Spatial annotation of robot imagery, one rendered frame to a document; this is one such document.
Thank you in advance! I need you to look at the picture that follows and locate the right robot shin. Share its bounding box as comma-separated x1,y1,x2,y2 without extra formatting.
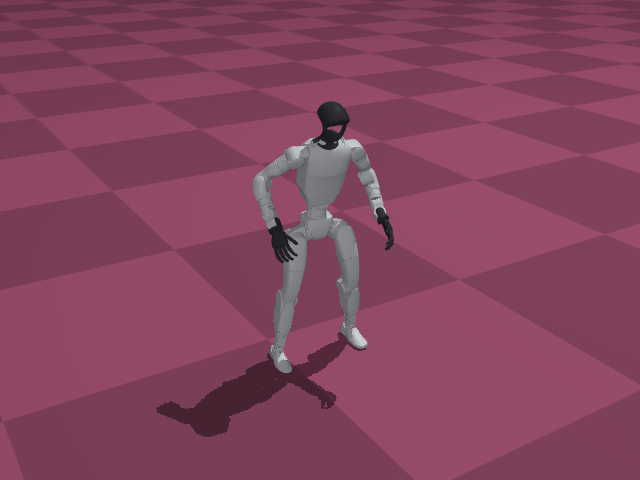
273,290,294,355

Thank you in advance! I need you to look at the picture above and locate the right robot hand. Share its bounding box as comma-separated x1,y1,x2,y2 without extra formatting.
268,217,298,263

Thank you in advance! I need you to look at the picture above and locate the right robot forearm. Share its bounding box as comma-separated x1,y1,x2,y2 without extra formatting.
253,176,278,230

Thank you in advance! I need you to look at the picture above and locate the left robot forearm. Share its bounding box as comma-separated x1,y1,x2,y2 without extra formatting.
365,168,386,221

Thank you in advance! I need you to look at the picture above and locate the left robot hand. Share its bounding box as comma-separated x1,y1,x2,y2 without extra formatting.
376,207,394,250

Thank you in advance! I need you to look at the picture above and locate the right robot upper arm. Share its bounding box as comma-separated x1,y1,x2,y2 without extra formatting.
252,146,309,191

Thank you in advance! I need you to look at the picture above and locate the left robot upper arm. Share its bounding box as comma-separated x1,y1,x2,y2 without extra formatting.
346,139,374,185

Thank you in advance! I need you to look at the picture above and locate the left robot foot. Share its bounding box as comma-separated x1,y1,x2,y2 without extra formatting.
340,322,368,348

